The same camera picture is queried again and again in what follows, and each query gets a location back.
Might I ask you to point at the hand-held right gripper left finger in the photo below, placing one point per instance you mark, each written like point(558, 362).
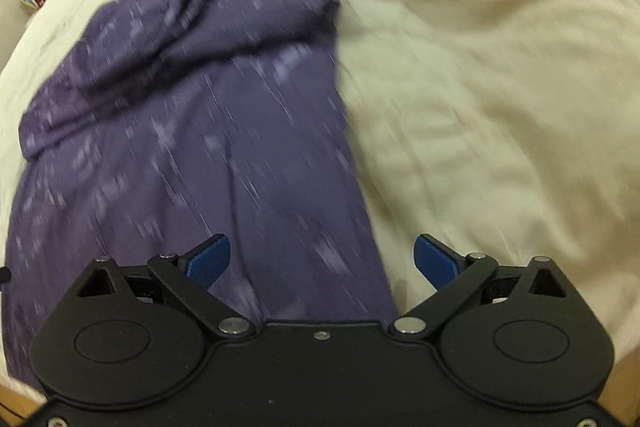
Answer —
point(210, 259)

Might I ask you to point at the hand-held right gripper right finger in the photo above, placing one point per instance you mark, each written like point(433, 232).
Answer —
point(435, 259)

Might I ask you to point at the purple patterned hooded jacket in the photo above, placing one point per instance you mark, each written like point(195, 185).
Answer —
point(200, 132)

